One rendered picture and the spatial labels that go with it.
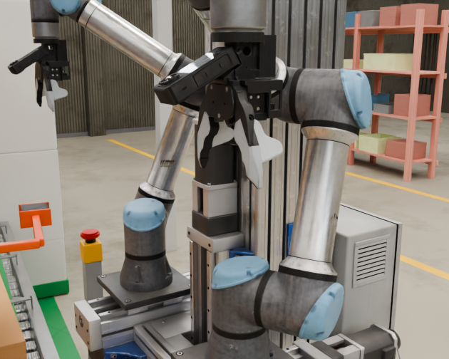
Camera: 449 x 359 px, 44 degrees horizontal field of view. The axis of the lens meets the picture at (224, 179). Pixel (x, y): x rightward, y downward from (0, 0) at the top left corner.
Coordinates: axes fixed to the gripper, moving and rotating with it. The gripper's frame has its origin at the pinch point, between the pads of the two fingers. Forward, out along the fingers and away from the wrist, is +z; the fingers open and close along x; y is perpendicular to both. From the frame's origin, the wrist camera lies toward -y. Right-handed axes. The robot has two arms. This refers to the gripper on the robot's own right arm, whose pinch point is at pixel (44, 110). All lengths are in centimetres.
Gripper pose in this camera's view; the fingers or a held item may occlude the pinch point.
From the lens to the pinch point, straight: 170.4
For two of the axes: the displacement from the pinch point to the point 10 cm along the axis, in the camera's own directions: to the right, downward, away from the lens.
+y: 8.5, -1.2, 5.1
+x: -5.2, -2.0, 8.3
